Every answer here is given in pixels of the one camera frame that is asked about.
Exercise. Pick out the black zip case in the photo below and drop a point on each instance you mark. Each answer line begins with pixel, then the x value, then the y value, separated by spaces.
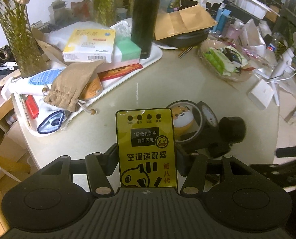
pixel 185 40

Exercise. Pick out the tan drawstring pouch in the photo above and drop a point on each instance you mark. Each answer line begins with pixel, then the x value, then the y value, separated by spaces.
pixel 69 85

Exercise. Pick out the white serving tray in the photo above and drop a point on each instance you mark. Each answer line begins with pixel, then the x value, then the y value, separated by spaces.
pixel 106 77

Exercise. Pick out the glass plate with snacks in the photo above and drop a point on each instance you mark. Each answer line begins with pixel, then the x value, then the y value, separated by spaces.
pixel 225 61

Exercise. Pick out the black tape roll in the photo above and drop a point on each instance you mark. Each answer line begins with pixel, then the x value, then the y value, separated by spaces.
pixel 205 121

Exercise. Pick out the black thermos bottle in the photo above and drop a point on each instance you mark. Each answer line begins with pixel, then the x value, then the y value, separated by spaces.
pixel 143 25

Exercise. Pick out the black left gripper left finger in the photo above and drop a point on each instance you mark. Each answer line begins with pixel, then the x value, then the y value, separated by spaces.
pixel 97 167

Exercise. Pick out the green tissue pack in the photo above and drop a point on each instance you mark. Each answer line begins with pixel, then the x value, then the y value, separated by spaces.
pixel 125 52

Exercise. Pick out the yellow white medicine box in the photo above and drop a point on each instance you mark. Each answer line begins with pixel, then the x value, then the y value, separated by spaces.
pixel 90 45

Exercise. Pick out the glass vase with stems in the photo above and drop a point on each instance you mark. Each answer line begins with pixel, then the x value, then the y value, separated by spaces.
pixel 15 23

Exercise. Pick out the red lighter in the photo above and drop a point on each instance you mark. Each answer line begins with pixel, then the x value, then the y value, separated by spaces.
pixel 32 107

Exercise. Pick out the brown paper envelope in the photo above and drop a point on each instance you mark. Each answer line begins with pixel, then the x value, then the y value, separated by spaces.
pixel 183 21

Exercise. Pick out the yellow adapter box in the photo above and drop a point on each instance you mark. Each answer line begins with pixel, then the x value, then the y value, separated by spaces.
pixel 146 148

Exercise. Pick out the amber tape roll with dog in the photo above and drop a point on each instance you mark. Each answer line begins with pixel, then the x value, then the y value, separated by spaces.
pixel 187 120

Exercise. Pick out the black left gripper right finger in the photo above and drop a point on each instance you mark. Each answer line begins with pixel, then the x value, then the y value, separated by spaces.
pixel 193 167

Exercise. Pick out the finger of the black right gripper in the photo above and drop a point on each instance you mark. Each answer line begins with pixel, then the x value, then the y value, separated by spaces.
pixel 286 152

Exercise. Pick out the white power bank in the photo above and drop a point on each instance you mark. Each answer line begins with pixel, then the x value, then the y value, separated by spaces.
pixel 261 95

